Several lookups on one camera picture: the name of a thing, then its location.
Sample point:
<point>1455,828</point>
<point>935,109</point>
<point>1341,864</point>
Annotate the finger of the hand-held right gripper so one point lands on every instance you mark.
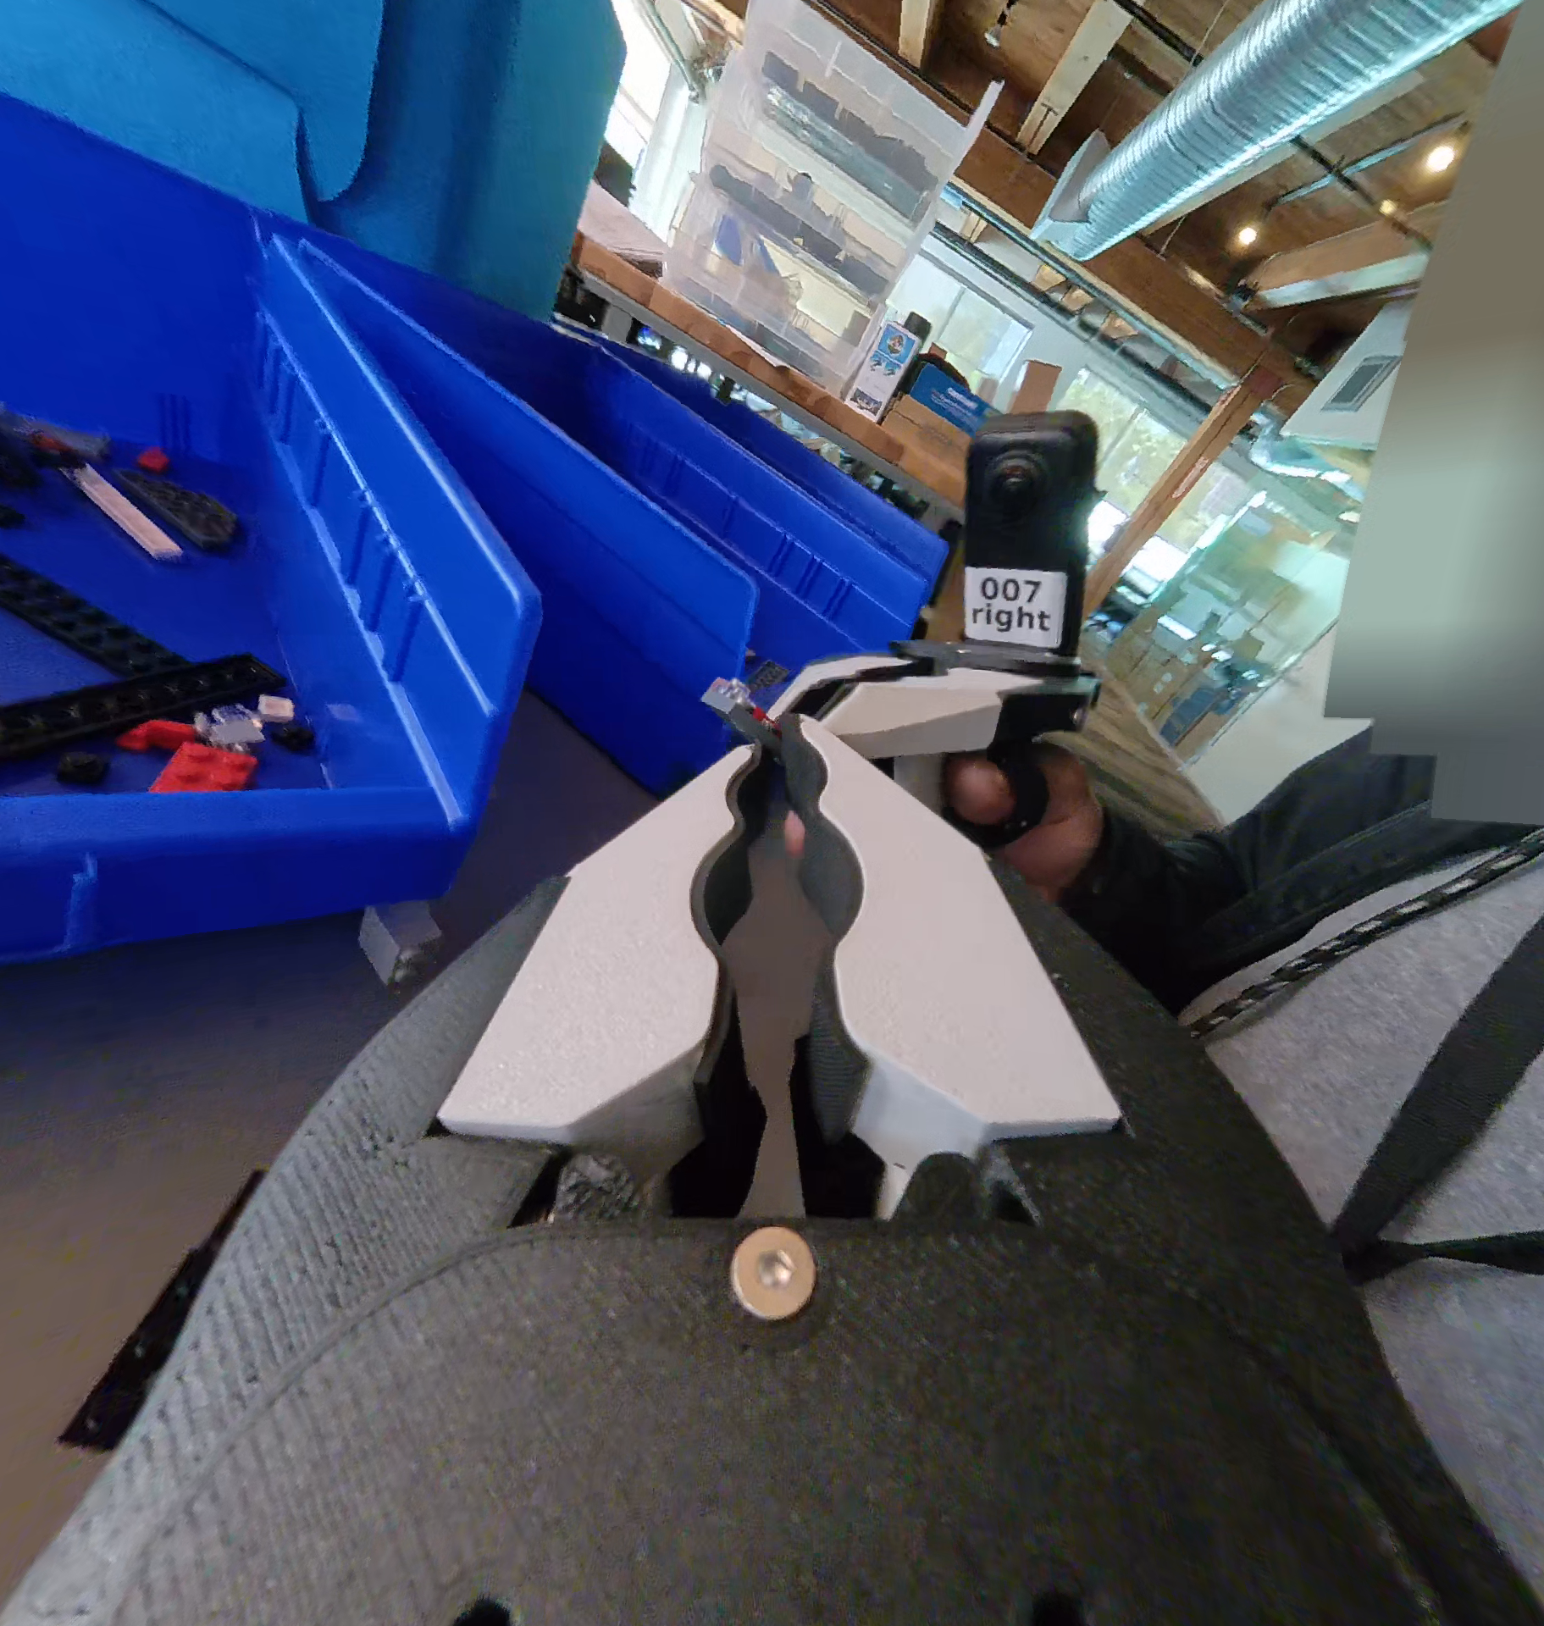
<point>835,679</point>
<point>936,712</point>

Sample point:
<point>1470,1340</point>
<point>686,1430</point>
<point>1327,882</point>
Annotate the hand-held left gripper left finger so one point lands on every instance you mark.
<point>581,1017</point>

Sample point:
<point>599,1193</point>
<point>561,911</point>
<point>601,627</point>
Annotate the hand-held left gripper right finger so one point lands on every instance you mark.
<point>975,1004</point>

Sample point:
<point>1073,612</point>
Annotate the red and teal brick assembly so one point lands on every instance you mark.
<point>746,705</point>

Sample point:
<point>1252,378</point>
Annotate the person's right forearm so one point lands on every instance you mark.
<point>1229,877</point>

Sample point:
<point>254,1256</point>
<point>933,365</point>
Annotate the grey desk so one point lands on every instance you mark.
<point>149,1080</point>

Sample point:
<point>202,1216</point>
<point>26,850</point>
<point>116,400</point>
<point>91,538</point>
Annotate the person's right hand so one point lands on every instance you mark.
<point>1063,839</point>

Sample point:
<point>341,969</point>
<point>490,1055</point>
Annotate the wooden box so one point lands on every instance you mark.
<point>931,445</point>

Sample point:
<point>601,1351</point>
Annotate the cardboard sheet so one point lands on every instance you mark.
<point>1036,387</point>

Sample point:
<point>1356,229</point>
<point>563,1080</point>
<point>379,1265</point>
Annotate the blue plastic bin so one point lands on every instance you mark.
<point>619,572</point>
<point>378,572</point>
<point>822,547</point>

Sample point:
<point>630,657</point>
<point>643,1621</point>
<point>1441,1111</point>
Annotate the blue cardboard box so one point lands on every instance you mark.
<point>949,396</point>

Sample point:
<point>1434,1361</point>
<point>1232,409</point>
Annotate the light grey block brick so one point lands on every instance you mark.
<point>398,940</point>

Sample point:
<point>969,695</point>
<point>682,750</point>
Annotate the small printed card box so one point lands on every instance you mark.
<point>884,362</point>

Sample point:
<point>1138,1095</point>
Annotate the wooden table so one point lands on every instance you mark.
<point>746,343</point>

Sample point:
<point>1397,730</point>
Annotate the clear plastic drawer organiser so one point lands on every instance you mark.
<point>822,166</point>

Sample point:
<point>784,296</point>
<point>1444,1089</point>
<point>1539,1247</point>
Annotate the person's grey sweatshirt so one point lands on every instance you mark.
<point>1419,1144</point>

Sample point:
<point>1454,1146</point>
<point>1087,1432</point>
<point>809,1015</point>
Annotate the black brick assembly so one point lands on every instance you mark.
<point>149,1334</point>

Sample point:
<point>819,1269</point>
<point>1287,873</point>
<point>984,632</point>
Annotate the pile of loose toy bricks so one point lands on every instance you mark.
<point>111,661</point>

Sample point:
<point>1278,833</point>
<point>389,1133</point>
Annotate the silver air duct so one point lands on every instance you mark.
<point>1229,115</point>

